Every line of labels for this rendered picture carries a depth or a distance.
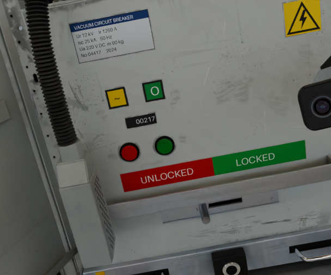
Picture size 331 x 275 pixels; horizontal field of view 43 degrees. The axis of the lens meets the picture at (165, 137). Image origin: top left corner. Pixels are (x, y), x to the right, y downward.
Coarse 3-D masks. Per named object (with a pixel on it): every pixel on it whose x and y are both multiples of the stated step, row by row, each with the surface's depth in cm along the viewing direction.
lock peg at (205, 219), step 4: (200, 204) 73; (204, 204) 73; (208, 204) 74; (200, 208) 72; (204, 208) 71; (200, 212) 71; (204, 212) 70; (208, 212) 71; (204, 216) 69; (208, 216) 69; (204, 220) 69; (208, 220) 69
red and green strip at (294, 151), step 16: (288, 144) 71; (304, 144) 71; (208, 160) 71; (224, 160) 71; (240, 160) 71; (256, 160) 72; (272, 160) 72; (288, 160) 72; (128, 176) 72; (144, 176) 72; (160, 176) 72; (176, 176) 72; (192, 176) 72; (208, 176) 72
